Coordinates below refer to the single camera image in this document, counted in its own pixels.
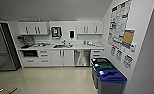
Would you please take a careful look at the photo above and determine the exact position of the stainless steel dishwasher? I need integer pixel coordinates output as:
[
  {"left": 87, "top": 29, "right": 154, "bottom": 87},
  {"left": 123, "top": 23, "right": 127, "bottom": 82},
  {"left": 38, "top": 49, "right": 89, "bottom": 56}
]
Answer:
[{"left": 74, "top": 49, "right": 92, "bottom": 68}]

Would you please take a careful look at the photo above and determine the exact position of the black soap dispenser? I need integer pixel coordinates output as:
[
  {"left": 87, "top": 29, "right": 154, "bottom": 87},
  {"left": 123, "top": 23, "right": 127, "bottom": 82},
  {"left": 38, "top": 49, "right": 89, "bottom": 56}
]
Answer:
[{"left": 69, "top": 30, "right": 76, "bottom": 40}]

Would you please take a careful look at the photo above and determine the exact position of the chrome faucet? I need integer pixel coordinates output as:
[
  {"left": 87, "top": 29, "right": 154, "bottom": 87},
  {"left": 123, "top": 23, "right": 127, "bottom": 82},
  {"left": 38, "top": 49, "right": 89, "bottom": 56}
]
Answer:
[{"left": 61, "top": 39, "right": 67, "bottom": 46}]

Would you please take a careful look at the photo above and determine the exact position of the stainless steel sink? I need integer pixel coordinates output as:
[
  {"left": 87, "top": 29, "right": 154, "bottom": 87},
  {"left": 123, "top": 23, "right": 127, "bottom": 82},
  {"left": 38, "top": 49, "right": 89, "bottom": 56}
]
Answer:
[{"left": 52, "top": 43, "right": 74, "bottom": 50}]

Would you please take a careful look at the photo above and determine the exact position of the white two-door base cabinet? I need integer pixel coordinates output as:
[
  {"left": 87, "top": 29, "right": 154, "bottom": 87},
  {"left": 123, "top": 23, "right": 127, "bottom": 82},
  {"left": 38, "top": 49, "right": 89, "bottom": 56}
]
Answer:
[{"left": 50, "top": 49, "right": 75, "bottom": 67}]

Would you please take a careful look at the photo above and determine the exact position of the white drawer stack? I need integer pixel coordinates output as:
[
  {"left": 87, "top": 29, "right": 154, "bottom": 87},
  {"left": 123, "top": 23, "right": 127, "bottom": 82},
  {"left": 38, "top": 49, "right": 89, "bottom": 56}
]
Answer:
[
  {"left": 90, "top": 49, "right": 105, "bottom": 61},
  {"left": 37, "top": 49, "right": 52, "bottom": 67}
]

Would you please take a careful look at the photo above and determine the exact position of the grey paper towel dispenser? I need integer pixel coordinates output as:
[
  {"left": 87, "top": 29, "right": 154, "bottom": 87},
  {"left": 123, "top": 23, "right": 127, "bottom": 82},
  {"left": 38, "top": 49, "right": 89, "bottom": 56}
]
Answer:
[{"left": 50, "top": 26, "right": 63, "bottom": 39}]

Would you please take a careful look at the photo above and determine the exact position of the green lid waste bin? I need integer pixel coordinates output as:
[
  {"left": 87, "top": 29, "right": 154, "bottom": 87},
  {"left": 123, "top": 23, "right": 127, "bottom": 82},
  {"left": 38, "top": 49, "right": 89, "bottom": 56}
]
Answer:
[{"left": 90, "top": 57, "right": 113, "bottom": 88}]

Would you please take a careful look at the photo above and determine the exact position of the black built-in microwave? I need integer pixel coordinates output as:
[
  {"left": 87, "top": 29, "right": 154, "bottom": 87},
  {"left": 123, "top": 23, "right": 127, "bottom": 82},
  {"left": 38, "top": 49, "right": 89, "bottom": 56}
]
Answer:
[{"left": 22, "top": 50, "right": 39, "bottom": 58}]

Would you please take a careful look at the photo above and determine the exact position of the blue lid recycling bin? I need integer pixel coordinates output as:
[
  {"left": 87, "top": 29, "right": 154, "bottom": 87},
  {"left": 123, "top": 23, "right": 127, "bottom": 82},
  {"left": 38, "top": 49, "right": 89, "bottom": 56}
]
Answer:
[{"left": 96, "top": 69, "right": 128, "bottom": 94}]

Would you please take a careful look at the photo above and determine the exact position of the black coffee machine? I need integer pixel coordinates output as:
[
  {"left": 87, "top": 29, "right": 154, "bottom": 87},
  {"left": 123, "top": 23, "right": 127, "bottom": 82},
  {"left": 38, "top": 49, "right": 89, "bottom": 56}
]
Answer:
[{"left": 22, "top": 35, "right": 36, "bottom": 48}]

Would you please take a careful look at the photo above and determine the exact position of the tan cork notice board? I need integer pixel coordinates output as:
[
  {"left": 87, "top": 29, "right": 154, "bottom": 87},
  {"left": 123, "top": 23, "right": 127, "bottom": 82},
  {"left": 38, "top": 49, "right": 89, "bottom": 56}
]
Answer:
[{"left": 122, "top": 29, "right": 136, "bottom": 46}]

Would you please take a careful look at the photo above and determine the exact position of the stainless steel refrigerator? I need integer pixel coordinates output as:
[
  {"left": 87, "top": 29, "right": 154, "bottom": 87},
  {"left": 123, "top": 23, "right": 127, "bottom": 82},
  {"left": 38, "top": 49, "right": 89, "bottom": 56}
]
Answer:
[{"left": 0, "top": 21, "right": 21, "bottom": 72}]

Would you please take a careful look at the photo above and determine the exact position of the large colourful wall poster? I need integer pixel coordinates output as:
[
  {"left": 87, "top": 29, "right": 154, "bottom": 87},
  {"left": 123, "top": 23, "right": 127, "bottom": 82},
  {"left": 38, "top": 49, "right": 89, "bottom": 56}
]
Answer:
[{"left": 107, "top": 0, "right": 133, "bottom": 51}]

